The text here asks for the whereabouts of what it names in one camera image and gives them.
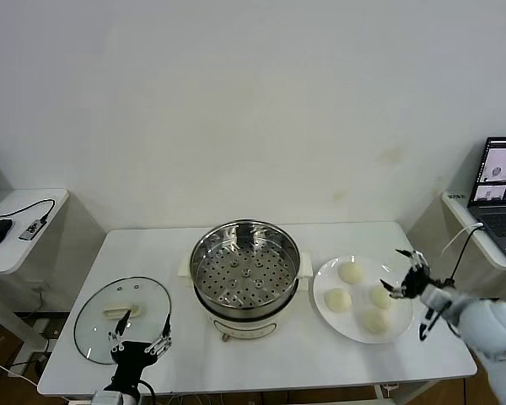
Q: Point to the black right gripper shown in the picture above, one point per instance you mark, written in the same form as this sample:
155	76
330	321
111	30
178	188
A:
415	282

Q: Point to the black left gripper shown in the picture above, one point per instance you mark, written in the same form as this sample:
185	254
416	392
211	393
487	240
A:
130	358

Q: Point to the white steamed baozi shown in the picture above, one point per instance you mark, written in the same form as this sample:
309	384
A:
379	300
374	321
351	273
337	300

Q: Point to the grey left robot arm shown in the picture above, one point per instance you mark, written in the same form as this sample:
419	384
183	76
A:
109	398

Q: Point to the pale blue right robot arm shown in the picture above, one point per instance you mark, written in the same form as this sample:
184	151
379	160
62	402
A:
489	329

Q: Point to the perforated steel steamer basket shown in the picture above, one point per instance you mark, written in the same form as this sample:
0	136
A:
244	274

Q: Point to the round glass pot lid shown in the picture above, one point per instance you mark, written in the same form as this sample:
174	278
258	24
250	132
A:
97	320

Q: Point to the round white plate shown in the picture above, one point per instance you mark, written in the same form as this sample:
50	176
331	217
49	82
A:
359	292

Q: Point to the white side desk with laptop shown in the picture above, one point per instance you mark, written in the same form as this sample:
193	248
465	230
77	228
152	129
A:
459	211

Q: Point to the black desk label sticker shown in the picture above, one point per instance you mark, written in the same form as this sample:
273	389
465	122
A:
456	196

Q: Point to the grey open laptop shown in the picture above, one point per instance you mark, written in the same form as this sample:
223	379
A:
495	219

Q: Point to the cream electric cooking pot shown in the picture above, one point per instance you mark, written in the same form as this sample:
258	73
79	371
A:
244	327

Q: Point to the white side desk with mouse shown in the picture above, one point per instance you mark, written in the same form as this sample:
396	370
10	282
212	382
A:
21	253

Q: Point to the grey usb hub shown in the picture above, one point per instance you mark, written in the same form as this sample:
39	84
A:
30	230

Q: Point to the white table frame bracket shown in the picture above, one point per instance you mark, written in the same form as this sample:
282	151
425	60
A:
388	389

